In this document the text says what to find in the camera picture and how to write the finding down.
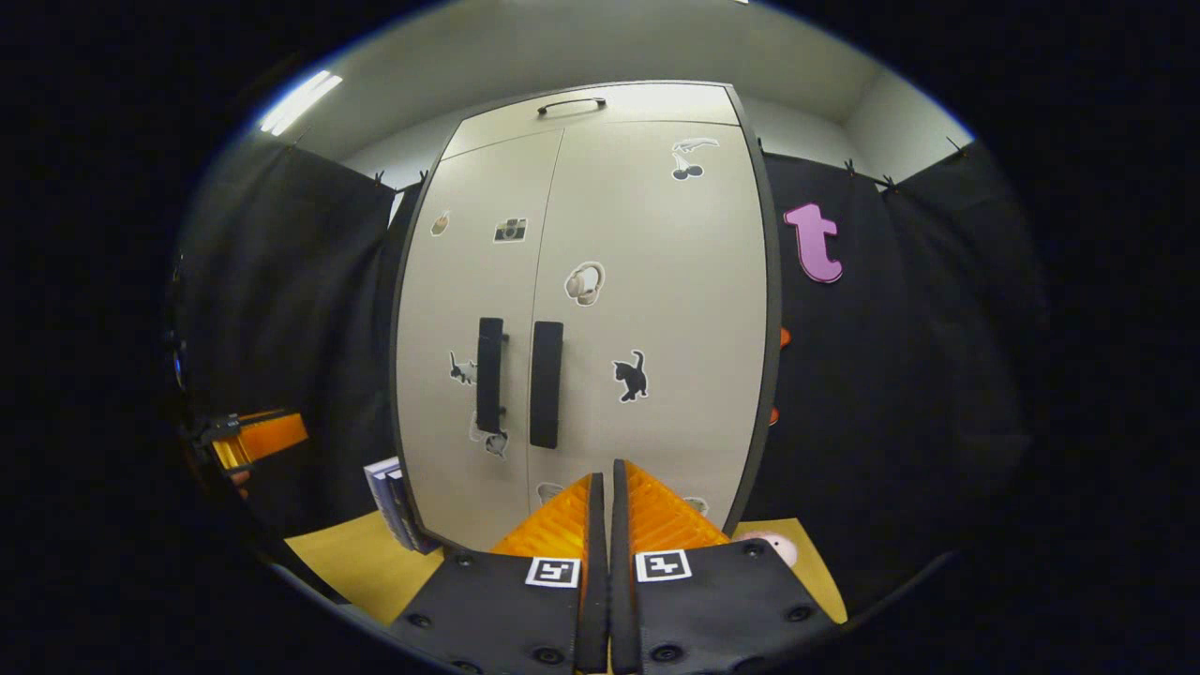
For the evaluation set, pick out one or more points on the pink round object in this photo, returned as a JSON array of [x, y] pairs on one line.
[[776, 547]]

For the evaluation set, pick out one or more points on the beige door with camera sticker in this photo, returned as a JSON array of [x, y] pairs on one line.
[[441, 309]]

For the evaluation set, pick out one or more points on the beige door with headphones sticker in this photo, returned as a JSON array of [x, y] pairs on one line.
[[684, 281]]

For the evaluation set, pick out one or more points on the blue white flat box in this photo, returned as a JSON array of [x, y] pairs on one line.
[[394, 502]]

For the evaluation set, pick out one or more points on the beige cabinet drawer front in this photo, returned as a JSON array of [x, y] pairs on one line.
[[656, 103]]

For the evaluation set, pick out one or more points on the black backdrop cloth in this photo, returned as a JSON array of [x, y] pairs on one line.
[[919, 394]]

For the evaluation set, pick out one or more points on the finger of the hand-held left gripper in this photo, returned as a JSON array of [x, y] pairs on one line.
[[272, 438]]

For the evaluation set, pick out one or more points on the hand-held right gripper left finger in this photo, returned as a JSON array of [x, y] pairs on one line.
[[592, 600]]

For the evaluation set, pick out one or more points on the beige double-door shoe cabinet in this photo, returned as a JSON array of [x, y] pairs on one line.
[[600, 103]]

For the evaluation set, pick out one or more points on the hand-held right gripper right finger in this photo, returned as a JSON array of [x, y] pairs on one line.
[[622, 600]]

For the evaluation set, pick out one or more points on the long ceiling light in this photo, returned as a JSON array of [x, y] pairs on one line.
[[300, 101]]

